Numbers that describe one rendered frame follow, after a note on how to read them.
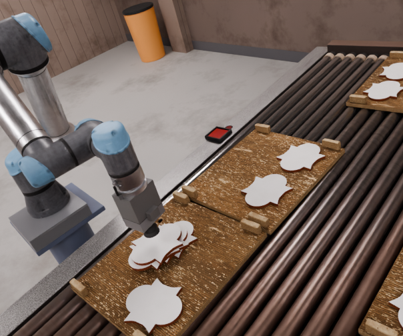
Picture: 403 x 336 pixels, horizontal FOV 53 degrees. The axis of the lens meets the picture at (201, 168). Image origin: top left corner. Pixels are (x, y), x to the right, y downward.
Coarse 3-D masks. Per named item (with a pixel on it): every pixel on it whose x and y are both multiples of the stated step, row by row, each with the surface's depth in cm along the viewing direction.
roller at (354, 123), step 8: (360, 112) 143; (368, 112) 143; (352, 120) 140; (360, 120) 140; (344, 128) 138; (352, 128) 137; (344, 136) 134; (352, 136) 136; (344, 144) 133; (288, 216) 114; (280, 224) 111; (264, 240) 107; (248, 264) 103; (240, 272) 101; (232, 280) 99; (224, 288) 97; (216, 296) 96; (208, 304) 94; (216, 304) 96; (208, 312) 94; (200, 320) 92; (192, 328) 91
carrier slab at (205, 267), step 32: (160, 224) 118; (192, 224) 114; (224, 224) 111; (128, 256) 110; (192, 256) 104; (224, 256) 102; (96, 288) 103; (128, 288) 101; (192, 288) 96; (192, 320) 90
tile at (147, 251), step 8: (168, 224) 111; (160, 232) 109; (168, 232) 108; (176, 232) 107; (136, 240) 108; (144, 240) 108; (152, 240) 107; (160, 240) 106; (168, 240) 105; (176, 240) 105; (136, 248) 106; (144, 248) 105; (152, 248) 104; (160, 248) 104; (168, 248) 103; (176, 248) 103; (136, 256) 104; (144, 256) 103; (152, 256) 102; (160, 256) 101; (136, 264) 103; (144, 264) 101
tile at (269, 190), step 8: (272, 176) 122; (280, 176) 121; (256, 184) 120; (264, 184) 119; (272, 184) 118; (280, 184) 118; (248, 192) 118; (256, 192) 117; (264, 192) 116; (272, 192) 116; (280, 192) 115; (288, 192) 115; (248, 200) 115; (256, 200) 114; (264, 200) 114; (272, 200) 113; (256, 208) 113
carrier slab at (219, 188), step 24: (240, 144) 142; (264, 144) 138; (288, 144) 135; (216, 168) 134; (240, 168) 131; (264, 168) 127; (312, 168) 122; (216, 192) 123; (240, 192) 121; (240, 216) 112; (264, 216) 110
